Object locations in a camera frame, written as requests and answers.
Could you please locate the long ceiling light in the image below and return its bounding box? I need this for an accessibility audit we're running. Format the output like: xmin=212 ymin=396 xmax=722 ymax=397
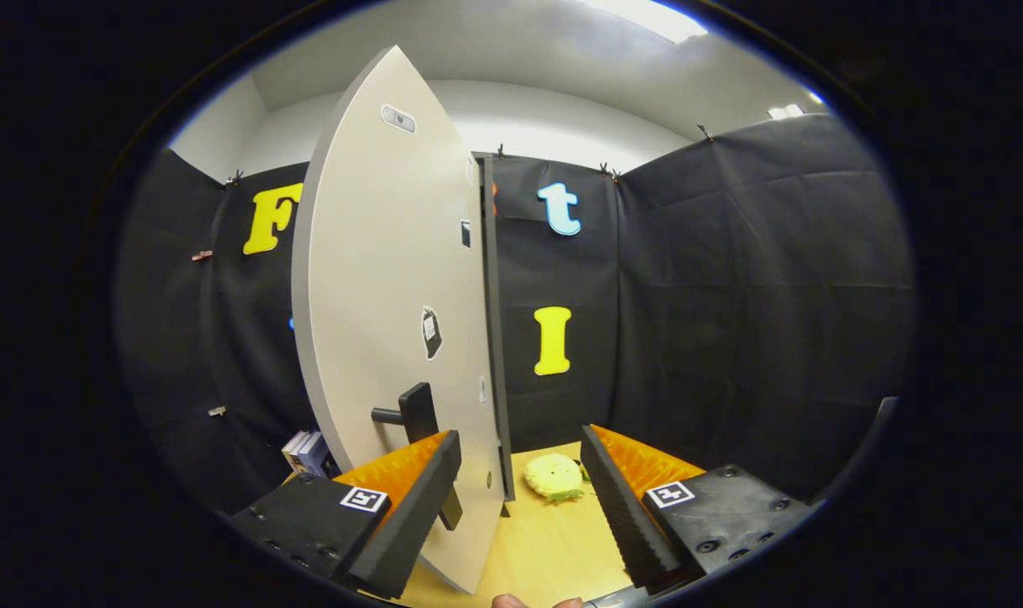
xmin=579 ymin=0 xmax=708 ymax=45

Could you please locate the beige shoe cabinet door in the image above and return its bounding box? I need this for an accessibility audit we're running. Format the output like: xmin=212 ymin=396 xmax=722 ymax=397
xmin=290 ymin=45 xmax=512 ymax=594

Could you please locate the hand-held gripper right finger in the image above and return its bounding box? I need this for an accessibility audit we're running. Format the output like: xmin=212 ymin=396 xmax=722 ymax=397
xmin=579 ymin=425 xmax=820 ymax=594

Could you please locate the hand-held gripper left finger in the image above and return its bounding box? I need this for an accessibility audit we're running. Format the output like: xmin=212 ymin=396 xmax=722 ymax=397
xmin=227 ymin=429 xmax=463 ymax=600

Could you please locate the blue book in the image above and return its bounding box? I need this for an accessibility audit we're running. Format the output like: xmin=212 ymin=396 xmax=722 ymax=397
xmin=296 ymin=432 xmax=341 ymax=480

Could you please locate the black backdrop cloth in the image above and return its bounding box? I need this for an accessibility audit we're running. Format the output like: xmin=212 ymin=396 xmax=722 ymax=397
xmin=115 ymin=114 xmax=916 ymax=516

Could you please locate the black door handle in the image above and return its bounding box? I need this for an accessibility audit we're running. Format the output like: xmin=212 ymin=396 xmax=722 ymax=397
xmin=371 ymin=382 xmax=463 ymax=531

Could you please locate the yellow plush toy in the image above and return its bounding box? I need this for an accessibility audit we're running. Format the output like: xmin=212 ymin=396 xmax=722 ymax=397
xmin=524 ymin=453 xmax=584 ymax=505

